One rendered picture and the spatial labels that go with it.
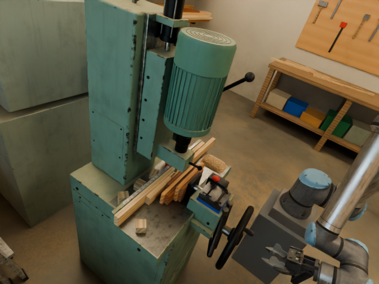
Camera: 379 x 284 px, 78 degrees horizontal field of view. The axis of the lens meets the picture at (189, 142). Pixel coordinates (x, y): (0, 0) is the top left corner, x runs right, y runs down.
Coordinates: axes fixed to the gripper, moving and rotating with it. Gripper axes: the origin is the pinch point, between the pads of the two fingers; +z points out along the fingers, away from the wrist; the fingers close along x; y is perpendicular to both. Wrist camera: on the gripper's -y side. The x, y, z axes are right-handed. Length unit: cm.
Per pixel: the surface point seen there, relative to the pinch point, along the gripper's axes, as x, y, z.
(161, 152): 11, 49, 42
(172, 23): 12, 95, 29
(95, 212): 30, 20, 71
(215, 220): 16.5, 28.0, 15.8
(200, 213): 16.5, 28.9, 22.0
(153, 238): 35, 30, 30
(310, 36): -323, 66, 33
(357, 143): -274, -65, -46
